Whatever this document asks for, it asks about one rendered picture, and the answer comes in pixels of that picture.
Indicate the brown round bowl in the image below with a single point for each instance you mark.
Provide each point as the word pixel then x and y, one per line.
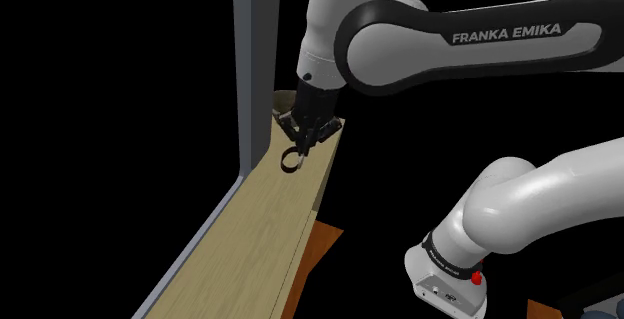
pixel 284 98

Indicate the light wooden cabinet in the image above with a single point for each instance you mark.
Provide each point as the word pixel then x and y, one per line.
pixel 253 240

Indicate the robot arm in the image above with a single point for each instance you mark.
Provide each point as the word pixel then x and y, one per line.
pixel 390 54

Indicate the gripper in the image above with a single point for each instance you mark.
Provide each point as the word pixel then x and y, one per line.
pixel 316 103

